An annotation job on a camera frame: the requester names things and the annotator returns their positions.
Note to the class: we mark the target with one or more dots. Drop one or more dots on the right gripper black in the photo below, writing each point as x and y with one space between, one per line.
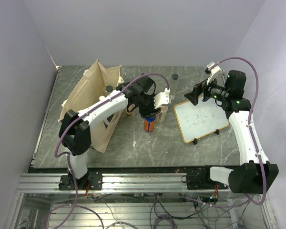
193 96

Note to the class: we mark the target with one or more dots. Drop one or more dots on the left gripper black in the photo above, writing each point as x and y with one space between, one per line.
152 111

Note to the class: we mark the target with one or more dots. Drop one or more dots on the orange pump bottle blue collar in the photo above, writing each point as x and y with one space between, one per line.
149 124

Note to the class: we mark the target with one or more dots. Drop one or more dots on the clear square bottle black cap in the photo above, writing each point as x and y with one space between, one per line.
108 90

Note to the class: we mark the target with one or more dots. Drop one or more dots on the chrome bottle white cap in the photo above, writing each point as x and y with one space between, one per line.
101 98

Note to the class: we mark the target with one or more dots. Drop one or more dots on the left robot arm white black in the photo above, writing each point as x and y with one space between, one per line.
76 128

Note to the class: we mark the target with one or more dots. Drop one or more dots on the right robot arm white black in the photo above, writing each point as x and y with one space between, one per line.
255 174

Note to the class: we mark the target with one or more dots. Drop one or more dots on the beige squeeze tube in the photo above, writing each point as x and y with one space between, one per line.
128 111

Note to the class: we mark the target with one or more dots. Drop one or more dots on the beige round lotion bottle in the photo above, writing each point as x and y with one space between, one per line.
161 116

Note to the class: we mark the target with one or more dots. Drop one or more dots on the yellow-framed whiteboard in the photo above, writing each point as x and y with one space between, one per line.
200 120

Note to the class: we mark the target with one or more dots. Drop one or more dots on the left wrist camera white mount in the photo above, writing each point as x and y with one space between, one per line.
162 99

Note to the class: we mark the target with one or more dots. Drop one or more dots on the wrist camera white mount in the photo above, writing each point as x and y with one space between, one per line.
213 70
162 99

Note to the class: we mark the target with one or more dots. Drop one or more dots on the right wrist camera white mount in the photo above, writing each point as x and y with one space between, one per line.
213 70

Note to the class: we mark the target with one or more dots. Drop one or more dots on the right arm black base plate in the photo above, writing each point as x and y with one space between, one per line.
198 178

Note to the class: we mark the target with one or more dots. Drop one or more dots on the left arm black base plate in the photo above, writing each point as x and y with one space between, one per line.
90 181

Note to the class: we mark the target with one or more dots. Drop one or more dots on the aluminium rail frame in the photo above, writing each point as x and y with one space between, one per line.
111 183

